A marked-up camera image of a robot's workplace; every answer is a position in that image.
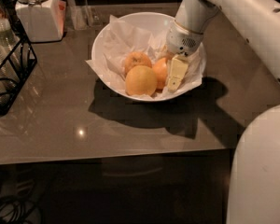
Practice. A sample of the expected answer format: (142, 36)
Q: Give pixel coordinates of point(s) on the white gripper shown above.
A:
(182, 42)

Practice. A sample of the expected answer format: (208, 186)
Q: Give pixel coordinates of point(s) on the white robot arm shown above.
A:
(254, 189)

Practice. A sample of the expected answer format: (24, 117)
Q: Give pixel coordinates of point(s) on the back speckled orange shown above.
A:
(134, 59)

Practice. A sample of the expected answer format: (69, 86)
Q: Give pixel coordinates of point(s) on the white bowl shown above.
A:
(140, 22)

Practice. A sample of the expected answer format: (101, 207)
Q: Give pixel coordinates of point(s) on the white paper liner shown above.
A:
(127, 44)

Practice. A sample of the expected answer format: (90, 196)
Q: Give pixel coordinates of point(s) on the clear glass stand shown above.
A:
(83, 16)

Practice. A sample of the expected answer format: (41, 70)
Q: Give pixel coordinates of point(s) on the white ceramic jar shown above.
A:
(42, 20)

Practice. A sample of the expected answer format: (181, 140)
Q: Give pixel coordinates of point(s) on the clear plastic cups stack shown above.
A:
(9, 60)

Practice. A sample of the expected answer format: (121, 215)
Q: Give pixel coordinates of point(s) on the black wire rack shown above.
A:
(27, 57)

